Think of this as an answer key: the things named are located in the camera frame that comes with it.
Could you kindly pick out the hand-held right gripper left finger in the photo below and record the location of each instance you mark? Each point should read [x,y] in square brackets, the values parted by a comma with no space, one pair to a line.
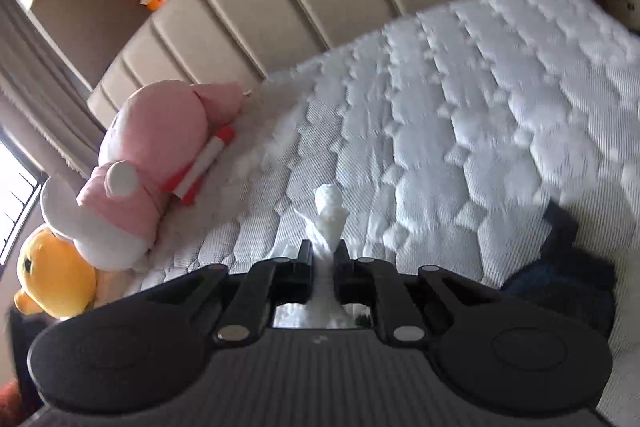
[265,292]

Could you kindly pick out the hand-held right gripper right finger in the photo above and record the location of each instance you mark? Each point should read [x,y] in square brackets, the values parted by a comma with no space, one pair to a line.
[372,294]

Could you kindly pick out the white paper towel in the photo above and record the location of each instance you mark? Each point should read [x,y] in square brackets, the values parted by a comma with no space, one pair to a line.
[326,227]

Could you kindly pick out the dark blue black garment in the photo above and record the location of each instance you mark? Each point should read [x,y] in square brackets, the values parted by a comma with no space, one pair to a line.
[565,277]

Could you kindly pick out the red white plush crayon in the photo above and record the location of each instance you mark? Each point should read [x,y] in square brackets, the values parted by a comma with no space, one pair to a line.
[200,164]

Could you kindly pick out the white plush toy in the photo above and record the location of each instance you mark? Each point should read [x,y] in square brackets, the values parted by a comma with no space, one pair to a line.
[105,252]

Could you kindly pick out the pink plush toy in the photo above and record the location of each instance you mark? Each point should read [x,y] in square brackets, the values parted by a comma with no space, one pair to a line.
[155,147]

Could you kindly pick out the white quilted mattress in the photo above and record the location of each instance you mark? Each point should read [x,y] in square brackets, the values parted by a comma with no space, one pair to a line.
[450,117]

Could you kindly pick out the yellow plush bear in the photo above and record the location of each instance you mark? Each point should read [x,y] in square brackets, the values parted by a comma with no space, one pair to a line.
[55,277]

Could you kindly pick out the window with bars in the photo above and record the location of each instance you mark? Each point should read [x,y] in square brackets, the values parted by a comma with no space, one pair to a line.
[15,202]

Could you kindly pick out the red fabric item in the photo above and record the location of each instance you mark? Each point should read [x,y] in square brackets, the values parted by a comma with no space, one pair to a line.
[12,407]

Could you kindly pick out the beige curtain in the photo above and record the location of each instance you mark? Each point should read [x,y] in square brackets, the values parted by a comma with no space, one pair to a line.
[45,82]

